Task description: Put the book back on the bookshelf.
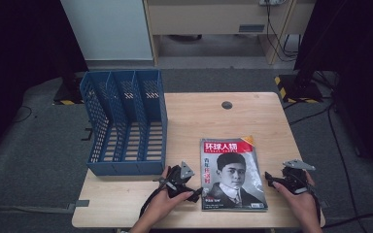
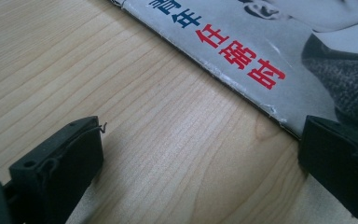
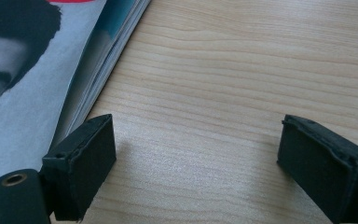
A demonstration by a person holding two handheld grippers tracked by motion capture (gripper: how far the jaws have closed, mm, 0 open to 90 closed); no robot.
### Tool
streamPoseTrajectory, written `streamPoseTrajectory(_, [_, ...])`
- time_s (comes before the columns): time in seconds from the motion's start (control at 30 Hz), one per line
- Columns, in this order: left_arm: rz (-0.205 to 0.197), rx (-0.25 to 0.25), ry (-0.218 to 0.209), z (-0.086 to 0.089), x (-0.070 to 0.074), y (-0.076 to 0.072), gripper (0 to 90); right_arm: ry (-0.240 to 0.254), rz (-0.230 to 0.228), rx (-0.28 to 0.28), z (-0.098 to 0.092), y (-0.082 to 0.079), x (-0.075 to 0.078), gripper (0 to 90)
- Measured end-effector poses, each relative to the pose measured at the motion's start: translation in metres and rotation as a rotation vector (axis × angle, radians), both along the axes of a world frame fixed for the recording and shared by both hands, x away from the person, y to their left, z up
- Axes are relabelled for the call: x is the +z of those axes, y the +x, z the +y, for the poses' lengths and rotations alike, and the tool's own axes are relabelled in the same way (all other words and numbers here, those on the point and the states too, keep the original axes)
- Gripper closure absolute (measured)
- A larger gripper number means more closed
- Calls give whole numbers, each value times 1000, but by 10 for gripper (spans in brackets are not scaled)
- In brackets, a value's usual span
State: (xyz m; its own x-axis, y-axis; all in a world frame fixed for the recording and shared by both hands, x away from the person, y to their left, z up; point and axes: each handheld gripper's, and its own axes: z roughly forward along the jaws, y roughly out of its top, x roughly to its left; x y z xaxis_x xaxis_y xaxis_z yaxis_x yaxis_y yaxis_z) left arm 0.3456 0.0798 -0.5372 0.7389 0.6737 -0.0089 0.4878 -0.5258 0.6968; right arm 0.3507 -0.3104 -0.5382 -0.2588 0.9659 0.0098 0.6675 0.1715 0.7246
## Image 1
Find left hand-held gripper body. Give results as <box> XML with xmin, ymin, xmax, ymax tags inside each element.
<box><xmin>154</xmin><ymin>160</ymin><xmax>196</xmax><ymax>199</ymax></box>

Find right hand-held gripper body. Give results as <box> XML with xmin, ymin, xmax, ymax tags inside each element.
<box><xmin>280</xmin><ymin>158</ymin><xmax>317</xmax><ymax>195</ymax></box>

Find portrait cover magazine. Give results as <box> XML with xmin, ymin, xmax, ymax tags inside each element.
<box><xmin>199</xmin><ymin>135</ymin><xmax>269</xmax><ymax>213</ymax></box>

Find blue plastic file rack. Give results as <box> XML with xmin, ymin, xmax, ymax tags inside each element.
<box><xmin>79</xmin><ymin>68</ymin><xmax>169</xmax><ymax>177</ymax></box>

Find person's right hand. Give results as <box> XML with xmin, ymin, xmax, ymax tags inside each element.
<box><xmin>272</xmin><ymin>173</ymin><xmax>321</xmax><ymax>225</ymax></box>

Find person's left hand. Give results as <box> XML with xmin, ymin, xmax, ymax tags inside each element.
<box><xmin>142</xmin><ymin>166</ymin><xmax>195</xmax><ymax>225</ymax></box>

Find black stand base striped tape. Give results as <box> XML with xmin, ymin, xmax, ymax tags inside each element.
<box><xmin>274</xmin><ymin>73</ymin><xmax>323</xmax><ymax>104</ymax></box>
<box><xmin>52</xmin><ymin>72</ymin><xmax>85</xmax><ymax>106</ymax></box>

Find black tape mark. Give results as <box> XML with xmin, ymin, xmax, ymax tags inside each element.
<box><xmin>81</xmin><ymin>127</ymin><xmax>93</xmax><ymax>142</ymax></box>

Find black curtain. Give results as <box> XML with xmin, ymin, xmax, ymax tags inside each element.
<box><xmin>293</xmin><ymin>0</ymin><xmax>373</xmax><ymax>178</ymax></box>
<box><xmin>0</xmin><ymin>0</ymin><xmax>89</xmax><ymax>164</ymax></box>

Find beige wooden desk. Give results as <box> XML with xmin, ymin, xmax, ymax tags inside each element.
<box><xmin>142</xmin><ymin>0</ymin><xmax>317</xmax><ymax>66</ymax></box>

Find white cabinet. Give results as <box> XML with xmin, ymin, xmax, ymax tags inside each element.
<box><xmin>60</xmin><ymin>0</ymin><xmax>153</xmax><ymax>61</ymax></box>

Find white power strip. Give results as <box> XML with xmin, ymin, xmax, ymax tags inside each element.
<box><xmin>259</xmin><ymin>0</ymin><xmax>288</xmax><ymax>7</ymax></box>

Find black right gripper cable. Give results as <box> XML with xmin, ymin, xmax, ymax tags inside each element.
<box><xmin>307</xmin><ymin>183</ymin><xmax>323</xmax><ymax>224</ymax></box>

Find long black floor cable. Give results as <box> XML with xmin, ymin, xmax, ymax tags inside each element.
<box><xmin>326</xmin><ymin>105</ymin><xmax>370</xmax><ymax>233</ymax></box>

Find thick black floor cable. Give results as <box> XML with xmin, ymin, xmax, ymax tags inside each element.
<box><xmin>321</xmin><ymin>212</ymin><xmax>373</xmax><ymax>229</ymax></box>

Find black hanging cables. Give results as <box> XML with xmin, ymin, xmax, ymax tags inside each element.
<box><xmin>265</xmin><ymin>0</ymin><xmax>301</xmax><ymax>62</ymax></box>

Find thin black floor cable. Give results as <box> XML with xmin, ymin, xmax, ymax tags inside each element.
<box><xmin>13</xmin><ymin>105</ymin><xmax>33</xmax><ymax>124</ymax></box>

